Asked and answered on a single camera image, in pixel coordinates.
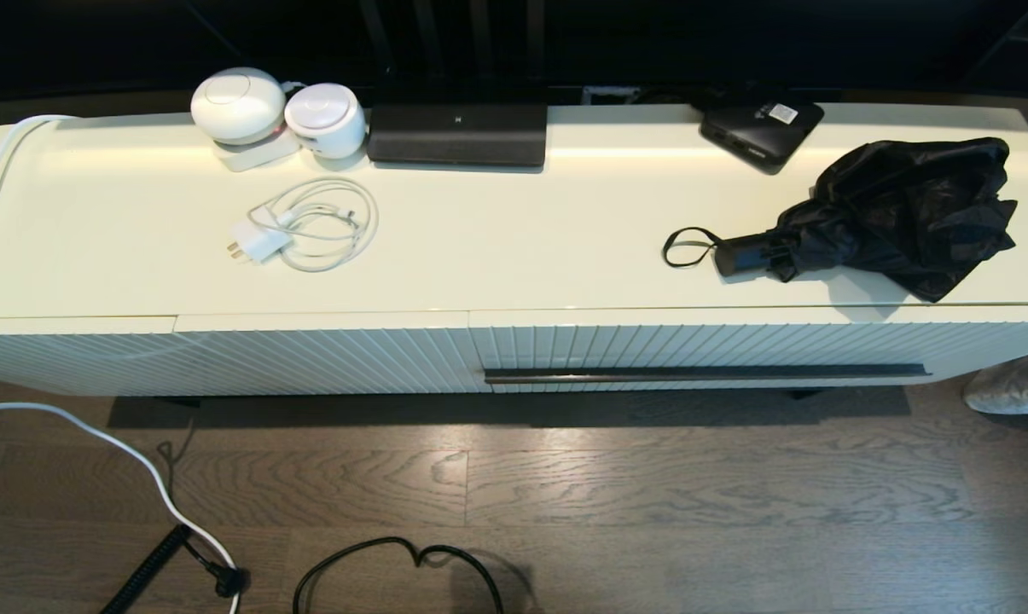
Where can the white fluted drawer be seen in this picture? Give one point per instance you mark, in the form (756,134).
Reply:
(693,345)

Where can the black umbrella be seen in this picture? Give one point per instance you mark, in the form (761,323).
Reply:
(897,213)

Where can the white sideboard cabinet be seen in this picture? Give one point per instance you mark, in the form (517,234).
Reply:
(266,358)

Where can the black rectangular device box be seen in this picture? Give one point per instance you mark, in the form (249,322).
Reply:
(458,135)

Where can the white power adapter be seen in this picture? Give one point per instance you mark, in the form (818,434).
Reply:
(260,240)

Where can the small white round device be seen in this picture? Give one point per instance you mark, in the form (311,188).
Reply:
(324,117)

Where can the black set-top box with label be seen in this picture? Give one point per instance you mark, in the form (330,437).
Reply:
(757,132)

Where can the flat white device base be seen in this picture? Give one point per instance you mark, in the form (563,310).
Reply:
(253,156)

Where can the large white dome device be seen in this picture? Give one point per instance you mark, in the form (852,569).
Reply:
(236,104)

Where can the white wall socket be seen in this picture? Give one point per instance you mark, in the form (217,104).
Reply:
(607,92)

